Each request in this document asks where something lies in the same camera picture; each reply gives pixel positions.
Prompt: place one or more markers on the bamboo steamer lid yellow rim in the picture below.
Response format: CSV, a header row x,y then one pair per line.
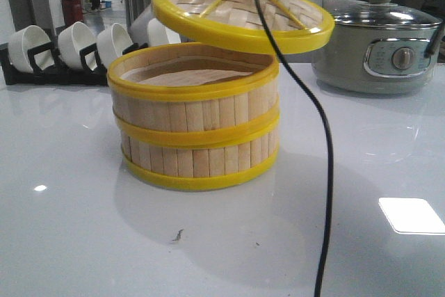
x,y
298,26

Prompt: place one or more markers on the bamboo steamer tier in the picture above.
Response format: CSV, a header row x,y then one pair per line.
x,y
201,169
194,116

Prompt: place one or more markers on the white bowl right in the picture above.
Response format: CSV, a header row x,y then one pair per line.
x,y
158,34

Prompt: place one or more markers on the white bowl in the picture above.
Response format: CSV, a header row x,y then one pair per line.
x,y
20,42
111,42
158,34
71,40

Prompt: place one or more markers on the grey chair right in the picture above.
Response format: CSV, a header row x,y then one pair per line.
x,y
333,6

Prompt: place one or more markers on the grey chair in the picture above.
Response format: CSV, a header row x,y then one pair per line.
x,y
333,6
138,29

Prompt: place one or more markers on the grey chair left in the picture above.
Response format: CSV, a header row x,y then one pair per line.
x,y
138,29

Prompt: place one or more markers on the glass pot lid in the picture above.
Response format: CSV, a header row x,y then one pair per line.
x,y
383,14

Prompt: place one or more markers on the green electric cooking pot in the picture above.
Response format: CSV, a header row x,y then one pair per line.
x,y
375,60

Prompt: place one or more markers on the red bin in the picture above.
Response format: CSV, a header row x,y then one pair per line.
x,y
72,11

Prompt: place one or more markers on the black bowl rack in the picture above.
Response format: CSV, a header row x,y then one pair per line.
x,y
92,72

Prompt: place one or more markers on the white bowl far left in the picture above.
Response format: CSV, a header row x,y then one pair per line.
x,y
20,42

